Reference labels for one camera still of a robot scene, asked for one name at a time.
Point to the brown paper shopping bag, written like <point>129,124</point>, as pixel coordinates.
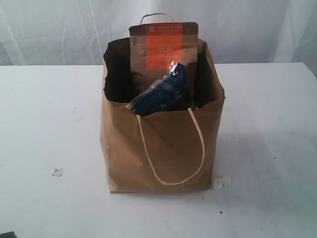
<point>165,151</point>

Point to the dark noodle packet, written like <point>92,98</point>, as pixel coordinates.
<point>171,93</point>

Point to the brown pouch orange label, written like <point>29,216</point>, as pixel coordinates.
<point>154,46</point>

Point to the small clear plastic scrap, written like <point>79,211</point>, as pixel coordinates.
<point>58,172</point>

